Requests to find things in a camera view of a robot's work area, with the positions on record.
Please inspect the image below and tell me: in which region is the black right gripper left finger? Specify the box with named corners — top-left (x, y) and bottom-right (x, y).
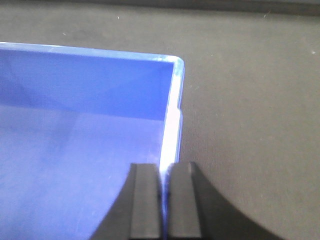
top-left (90, 163), bottom-right (162, 240)

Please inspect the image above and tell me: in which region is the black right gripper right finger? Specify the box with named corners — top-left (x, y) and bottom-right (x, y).
top-left (166, 162), bottom-right (279, 240)

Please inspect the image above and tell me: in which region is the large blue plastic bin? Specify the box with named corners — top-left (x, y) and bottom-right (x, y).
top-left (0, 42), bottom-right (185, 240)

